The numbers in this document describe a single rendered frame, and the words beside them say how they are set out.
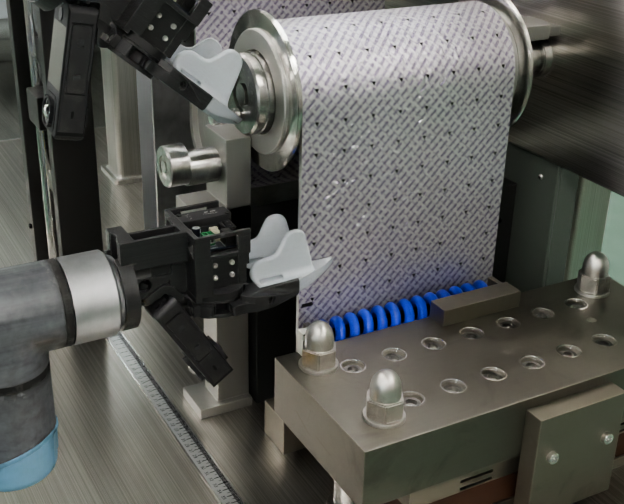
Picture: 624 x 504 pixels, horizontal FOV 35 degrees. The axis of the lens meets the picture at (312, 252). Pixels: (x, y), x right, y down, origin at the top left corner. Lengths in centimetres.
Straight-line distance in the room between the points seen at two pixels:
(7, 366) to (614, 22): 64
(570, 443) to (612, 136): 31
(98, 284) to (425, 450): 30
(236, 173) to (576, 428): 39
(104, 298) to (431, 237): 35
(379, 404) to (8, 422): 30
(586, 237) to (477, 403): 53
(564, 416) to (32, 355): 45
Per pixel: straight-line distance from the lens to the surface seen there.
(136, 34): 83
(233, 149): 94
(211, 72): 87
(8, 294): 81
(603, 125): 104
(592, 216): 135
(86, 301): 82
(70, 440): 105
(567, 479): 95
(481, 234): 105
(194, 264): 84
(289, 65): 86
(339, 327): 95
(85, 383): 114
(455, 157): 99
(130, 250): 83
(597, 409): 93
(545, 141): 111
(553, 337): 99
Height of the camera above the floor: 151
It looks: 26 degrees down
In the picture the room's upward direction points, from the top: 2 degrees clockwise
